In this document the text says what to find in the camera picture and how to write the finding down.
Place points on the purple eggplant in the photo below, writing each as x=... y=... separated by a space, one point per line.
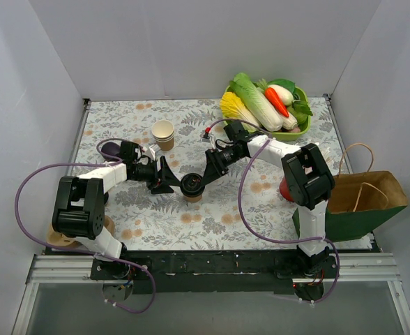
x=110 y=149

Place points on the brown cardboard cup carrier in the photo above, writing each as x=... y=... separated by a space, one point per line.
x=58 y=239

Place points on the green leafy bok choy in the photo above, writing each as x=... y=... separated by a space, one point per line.
x=302 y=111

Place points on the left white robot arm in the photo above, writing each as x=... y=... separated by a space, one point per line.
x=79 y=210

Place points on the green plastic vegetable tray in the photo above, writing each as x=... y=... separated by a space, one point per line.
x=282 y=134

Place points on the yellow napa cabbage leaf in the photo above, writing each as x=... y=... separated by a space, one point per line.
x=232 y=107

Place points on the black coffee cup lid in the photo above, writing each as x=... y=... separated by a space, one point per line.
x=191 y=185

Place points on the stack of black lids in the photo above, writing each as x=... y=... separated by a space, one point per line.
x=106 y=198

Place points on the dark green spinach leaf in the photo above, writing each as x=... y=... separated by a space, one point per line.
x=287 y=84

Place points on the small white cabbage stalk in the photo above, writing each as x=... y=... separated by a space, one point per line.
x=289 y=123

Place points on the white radish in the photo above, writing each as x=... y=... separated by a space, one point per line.
x=285 y=95

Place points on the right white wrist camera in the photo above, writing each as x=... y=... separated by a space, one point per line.
x=207 y=137

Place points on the red straw holder cup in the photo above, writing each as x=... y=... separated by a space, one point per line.
x=284 y=190

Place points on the brown and green paper bag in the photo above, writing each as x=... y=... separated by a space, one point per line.
x=361 y=202

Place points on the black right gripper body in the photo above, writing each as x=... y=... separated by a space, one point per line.
x=212 y=162

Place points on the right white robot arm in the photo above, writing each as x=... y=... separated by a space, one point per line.
x=309 y=182

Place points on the green napa cabbage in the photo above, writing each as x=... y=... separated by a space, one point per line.
x=256 y=102

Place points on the orange carrot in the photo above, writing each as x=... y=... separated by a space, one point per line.
x=276 y=102

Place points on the stack of paper cups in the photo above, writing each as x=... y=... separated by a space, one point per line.
x=163 y=133

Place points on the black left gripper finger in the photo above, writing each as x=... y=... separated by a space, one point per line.
x=162 y=189
x=165 y=175

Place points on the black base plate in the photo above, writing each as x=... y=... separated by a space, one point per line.
x=275 y=271

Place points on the floral patterned table mat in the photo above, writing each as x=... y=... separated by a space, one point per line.
x=169 y=222

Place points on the purple onion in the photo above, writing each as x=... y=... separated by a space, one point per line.
x=295 y=130

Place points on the aluminium frame rail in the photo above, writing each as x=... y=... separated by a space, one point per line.
x=393 y=280

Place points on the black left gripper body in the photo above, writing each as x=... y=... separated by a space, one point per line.
x=160 y=173

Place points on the brown paper coffee cup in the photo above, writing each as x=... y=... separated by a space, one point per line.
x=193 y=199

